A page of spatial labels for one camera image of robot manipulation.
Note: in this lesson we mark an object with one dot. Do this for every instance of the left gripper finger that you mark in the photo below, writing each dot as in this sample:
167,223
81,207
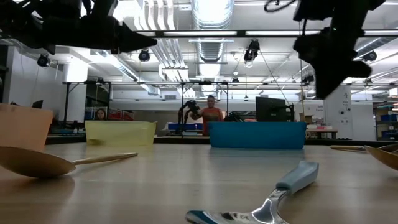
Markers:
130,32
130,45

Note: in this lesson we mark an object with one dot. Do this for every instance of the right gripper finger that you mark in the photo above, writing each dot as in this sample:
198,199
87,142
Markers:
345,70
320,62

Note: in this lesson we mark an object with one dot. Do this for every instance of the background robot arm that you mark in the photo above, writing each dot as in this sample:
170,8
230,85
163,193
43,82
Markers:
233,116
189,109

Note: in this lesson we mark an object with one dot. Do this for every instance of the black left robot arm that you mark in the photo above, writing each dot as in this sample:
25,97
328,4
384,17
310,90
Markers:
18,25

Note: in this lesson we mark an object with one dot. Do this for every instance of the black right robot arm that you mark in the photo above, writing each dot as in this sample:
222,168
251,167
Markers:
348,12

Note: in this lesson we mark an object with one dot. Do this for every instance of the cardboard box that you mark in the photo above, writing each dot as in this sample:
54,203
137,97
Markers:
306,118

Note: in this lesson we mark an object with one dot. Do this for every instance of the background table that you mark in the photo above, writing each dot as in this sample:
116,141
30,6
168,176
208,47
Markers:
321,132

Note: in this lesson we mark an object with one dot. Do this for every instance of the storage shelf with bins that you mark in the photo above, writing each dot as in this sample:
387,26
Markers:
385,124

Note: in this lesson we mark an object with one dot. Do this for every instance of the black computer monitor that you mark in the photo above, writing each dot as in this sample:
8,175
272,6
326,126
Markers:
270,109

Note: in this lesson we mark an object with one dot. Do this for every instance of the red bin shelf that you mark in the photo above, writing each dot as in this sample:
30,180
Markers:
121,115

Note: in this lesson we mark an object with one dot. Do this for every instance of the person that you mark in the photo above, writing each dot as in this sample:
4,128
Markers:
100,114
211,115

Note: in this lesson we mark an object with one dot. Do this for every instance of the wooden spoon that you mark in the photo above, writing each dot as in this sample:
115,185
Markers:
385,160
31,161
391,147
346,147

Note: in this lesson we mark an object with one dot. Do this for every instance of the small dark monitor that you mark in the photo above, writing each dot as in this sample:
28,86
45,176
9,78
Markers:
38,104

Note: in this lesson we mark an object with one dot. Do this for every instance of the yellow plastic bin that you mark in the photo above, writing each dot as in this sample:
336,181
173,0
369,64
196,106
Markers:
124,132

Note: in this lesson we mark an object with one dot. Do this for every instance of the blue plastic bin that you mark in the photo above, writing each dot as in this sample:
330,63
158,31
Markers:
258,133

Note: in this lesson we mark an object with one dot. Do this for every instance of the blue background bin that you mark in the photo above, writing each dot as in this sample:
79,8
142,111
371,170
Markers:
186,126

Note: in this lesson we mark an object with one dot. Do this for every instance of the orange plastic bin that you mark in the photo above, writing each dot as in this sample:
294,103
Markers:
21,127

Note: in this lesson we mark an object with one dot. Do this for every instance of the black overhead camera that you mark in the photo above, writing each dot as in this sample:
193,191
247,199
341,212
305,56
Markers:
252,51

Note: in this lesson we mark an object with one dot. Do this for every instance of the black table edge rail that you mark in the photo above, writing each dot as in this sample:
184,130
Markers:
317,142

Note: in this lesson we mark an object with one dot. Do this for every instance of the silver ceiling duct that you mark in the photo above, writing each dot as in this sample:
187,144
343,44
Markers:
211,53

